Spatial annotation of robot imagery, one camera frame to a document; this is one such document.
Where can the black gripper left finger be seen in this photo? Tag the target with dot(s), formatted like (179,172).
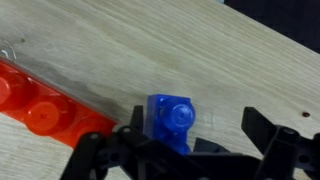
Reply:
(96,150)

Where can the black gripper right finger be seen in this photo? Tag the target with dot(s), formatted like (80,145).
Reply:
(286,150)

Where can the small blue toy block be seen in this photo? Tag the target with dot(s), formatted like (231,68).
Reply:
(173,116)

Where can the red toy block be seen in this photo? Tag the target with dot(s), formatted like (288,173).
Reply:
(43,106)

